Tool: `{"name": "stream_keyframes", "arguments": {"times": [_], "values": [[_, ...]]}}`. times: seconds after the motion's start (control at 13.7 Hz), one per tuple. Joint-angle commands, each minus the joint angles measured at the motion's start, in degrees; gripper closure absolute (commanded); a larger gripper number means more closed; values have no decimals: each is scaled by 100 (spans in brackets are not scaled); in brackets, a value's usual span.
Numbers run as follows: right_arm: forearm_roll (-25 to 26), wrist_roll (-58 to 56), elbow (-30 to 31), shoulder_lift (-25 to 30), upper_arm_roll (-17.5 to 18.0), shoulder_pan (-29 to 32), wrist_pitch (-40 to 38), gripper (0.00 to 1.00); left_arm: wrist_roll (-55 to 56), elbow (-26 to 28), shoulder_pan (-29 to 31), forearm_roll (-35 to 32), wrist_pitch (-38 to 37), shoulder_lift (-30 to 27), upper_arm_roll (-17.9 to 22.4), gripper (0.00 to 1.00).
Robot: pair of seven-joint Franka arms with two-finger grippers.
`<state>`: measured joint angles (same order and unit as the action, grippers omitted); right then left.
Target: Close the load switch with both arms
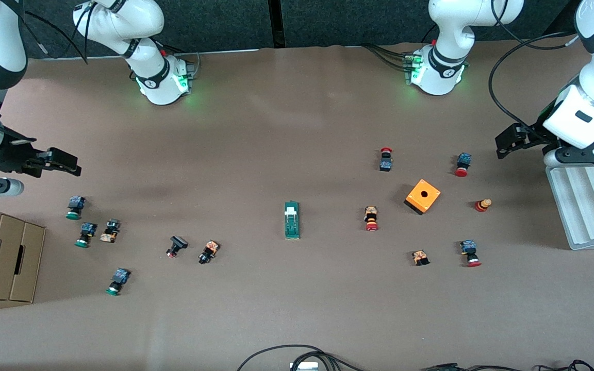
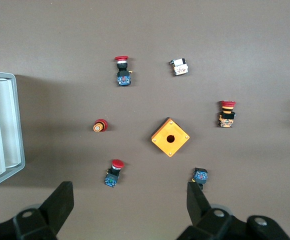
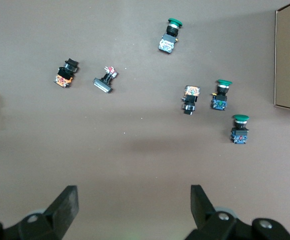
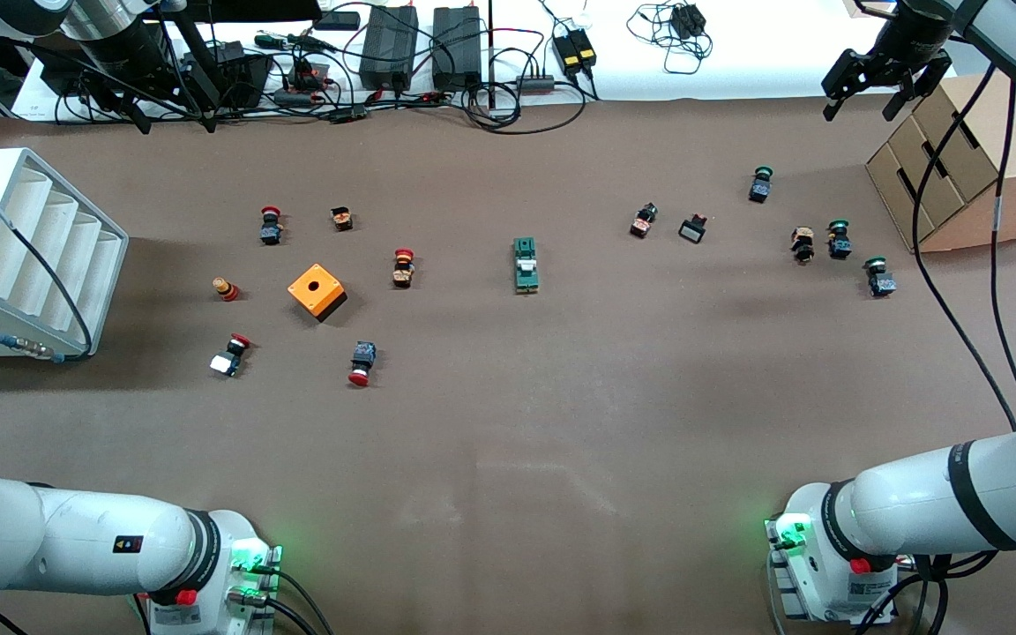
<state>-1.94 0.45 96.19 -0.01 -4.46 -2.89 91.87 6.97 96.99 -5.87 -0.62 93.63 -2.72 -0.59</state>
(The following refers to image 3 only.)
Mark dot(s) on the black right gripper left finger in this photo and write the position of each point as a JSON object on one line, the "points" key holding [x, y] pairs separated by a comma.
{"points": [[60, 215]]}

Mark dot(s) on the green mushroom push button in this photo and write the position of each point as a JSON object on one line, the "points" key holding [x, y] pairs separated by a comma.
{"points": [[220, 100], [168, 40], [239, 132]]}

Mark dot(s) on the brown cardboard box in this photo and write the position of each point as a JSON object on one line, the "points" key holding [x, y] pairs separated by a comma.
{"points": [[283, 62]]}

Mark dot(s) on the black flat-head switch red block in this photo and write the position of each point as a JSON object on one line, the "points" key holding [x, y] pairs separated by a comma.
{"points": [[103, 85]]}

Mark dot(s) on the black selector switch orange block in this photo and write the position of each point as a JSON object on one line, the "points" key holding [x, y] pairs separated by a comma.
{"points": [[191, 100], [64, 75]]}

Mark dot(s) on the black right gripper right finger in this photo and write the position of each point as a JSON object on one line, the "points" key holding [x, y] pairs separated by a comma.
{"points": [[205, 215]]}

